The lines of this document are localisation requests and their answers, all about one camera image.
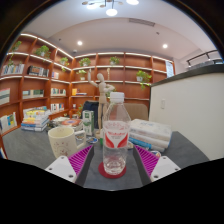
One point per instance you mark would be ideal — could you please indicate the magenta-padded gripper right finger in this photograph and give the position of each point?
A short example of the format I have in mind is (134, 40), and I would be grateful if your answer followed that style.
(165, 166)

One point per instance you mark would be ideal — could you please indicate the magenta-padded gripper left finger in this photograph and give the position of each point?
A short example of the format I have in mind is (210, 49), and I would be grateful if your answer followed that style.
(61, 166)

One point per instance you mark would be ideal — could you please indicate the clear plastic water bottle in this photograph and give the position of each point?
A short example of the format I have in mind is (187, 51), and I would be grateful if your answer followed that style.
(116, 140)

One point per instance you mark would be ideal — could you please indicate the white ceramic mug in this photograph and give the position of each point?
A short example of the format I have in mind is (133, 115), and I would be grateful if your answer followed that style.
(62, 141)

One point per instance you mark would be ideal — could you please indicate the stack of white books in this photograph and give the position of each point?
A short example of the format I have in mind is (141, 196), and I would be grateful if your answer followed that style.
(150, 133)

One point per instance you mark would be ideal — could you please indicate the flat round red coaster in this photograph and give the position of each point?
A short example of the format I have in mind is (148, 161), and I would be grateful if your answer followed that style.
(101, 171)

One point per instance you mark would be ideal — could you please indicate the tall green white carton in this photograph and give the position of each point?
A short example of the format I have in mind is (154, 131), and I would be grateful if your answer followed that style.
(88, 123)

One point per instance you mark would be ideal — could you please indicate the stack of colourful books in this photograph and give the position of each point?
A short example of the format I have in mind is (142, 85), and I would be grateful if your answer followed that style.
(35, 120)

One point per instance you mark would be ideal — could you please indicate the beige chair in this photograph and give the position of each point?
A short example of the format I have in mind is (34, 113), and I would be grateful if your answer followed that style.
(138, 111)

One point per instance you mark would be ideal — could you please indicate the wooden artist mannequin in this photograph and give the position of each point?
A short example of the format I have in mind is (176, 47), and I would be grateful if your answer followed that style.
(101, 90)

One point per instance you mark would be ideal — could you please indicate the recessed round ceiling light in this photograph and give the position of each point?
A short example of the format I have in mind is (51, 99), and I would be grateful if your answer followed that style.
(165, 46)
(79, 43)

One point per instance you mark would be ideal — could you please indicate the ceiling air vent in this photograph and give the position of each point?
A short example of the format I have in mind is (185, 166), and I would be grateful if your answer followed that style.
(141, 22)

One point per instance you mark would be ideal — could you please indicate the branched ceiling lamp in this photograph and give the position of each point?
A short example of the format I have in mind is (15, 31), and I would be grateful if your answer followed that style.
(111, 10)

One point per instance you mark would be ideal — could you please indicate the white wall switch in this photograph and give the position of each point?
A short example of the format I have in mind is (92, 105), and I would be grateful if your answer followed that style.
(163, 104)

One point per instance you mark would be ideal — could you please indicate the wooden wall shelf unit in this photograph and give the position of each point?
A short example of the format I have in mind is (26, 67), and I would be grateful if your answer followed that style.
(133, 83)

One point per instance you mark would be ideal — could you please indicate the white wall poster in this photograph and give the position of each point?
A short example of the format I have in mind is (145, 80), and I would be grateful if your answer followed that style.
(170, 69)

